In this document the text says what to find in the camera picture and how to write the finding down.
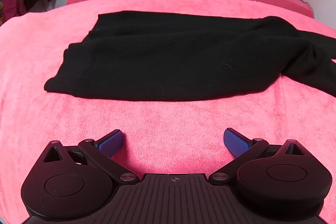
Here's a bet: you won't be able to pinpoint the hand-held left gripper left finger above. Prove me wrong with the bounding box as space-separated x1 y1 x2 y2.
34 129 140 185

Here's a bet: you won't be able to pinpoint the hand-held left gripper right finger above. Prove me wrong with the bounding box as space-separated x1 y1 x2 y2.
209 128 309 186

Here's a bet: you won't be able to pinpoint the pink fleece blanket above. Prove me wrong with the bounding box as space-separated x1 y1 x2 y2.
0 0 336 224

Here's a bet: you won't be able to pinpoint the black pants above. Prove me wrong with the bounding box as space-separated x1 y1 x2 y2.
44 11 336 102

